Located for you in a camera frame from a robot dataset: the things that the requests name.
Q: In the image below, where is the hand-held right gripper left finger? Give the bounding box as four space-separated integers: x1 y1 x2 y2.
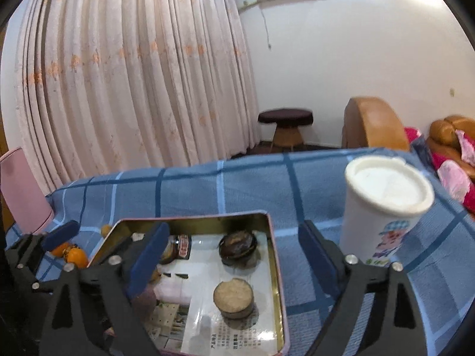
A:
39 222 170 356

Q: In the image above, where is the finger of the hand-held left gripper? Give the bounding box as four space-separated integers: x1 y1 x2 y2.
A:
5 220 81 294

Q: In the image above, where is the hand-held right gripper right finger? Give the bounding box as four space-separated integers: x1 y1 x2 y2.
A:
298 220 428 356

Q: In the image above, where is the small glass jar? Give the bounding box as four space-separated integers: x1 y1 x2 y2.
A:
159 234 193 265

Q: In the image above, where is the pink tin box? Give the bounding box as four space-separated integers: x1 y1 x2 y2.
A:
87 210 290 355

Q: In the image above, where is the dark brown round pastry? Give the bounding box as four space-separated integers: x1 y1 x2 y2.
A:
218 231 258 267

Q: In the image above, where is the beige round pastry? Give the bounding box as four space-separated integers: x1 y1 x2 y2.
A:
213 278 256 320

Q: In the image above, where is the pink cylindrical bin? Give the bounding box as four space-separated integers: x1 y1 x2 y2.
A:
0 147 55 236

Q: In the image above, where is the printed paper leaflet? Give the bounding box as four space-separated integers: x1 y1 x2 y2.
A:
148 236 280 355

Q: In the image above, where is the white lidded paper cup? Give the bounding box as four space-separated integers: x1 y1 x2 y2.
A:
339 155 436 268

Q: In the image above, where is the blue plaid tablecloth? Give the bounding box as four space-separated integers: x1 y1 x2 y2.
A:
5 147 475 356

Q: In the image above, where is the brown leather armchair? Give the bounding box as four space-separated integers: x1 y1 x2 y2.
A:
341 96 411 153

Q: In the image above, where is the brown cushioned wicker stool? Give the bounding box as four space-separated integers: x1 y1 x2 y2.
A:
257 108 314 153

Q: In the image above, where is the blue cushion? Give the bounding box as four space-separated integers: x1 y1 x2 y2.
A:
411 135 436 172

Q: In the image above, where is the pink cushion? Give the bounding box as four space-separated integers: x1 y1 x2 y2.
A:
436 159 475 213

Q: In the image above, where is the magenta cushion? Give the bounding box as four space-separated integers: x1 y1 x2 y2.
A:
404 126 424 145

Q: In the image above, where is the pink floral curtain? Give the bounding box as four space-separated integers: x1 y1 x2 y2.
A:
12 0 261 190

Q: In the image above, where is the pink floral blanket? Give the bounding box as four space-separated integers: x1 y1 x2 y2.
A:
454 129 475 166

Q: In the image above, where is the air conditioner power cable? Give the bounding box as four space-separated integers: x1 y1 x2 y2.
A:
259 3 273 50

